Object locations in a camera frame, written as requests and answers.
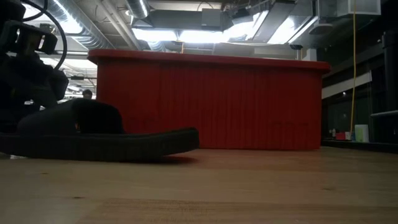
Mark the round silver air duct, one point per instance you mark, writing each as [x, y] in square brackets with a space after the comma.
[138, 7]

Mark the person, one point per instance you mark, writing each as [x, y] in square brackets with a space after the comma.
[87, 94]

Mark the black slide sandal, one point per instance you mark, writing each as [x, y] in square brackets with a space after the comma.
[102, 146]

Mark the small red box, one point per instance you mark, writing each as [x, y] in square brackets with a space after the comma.
[340, 136]

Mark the white green container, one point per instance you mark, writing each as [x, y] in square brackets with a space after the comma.
[361, 133]

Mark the red plastic bin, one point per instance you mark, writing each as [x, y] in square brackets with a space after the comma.
[217, 102]

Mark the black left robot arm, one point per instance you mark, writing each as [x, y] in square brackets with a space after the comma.
[11, 9]

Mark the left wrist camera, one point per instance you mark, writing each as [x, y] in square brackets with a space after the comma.
[31, 37]

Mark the black security camera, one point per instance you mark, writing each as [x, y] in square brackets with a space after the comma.
[295, 46]

